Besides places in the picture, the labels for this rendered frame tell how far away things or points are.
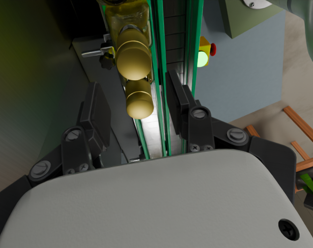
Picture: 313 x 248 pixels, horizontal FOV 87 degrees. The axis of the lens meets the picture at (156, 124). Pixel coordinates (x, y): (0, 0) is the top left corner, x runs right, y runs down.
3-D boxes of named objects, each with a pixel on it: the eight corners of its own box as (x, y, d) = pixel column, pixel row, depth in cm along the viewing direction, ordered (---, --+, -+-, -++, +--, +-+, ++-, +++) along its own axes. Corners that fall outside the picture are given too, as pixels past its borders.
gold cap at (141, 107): (155, 89, 24) (160, 110, 21) (136, 102, 25) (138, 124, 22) (139, 72, 21) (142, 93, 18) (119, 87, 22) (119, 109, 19)
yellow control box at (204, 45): (183, 38, 55) (188, 47, 50) (204, 34, 55) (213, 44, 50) (182, 58, 60) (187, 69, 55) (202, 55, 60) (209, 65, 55)
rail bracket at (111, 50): (84, 30, 38) (72, 58, 29) (113, 25, 38) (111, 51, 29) (91, 47, 41) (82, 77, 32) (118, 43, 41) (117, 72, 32)
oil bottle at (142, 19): (109, -19, 32) (100, 14, 18) (138, -23, 32) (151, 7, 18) (117, 15, 36) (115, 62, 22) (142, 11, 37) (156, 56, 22)
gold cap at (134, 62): (112, 31, 17) (110, 49, 14) (145, 26, 17) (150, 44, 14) (120, 63, 20) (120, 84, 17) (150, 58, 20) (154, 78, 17)
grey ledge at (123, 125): (77, 28, 46) (69, 46, 38) (109, 23, 46) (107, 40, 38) (138, 174, 117) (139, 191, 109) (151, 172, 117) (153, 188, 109)
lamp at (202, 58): (192, 51, 51) (195, 56, 49) (206, 49, 51) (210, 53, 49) (191, 65, 54) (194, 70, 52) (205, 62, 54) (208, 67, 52)
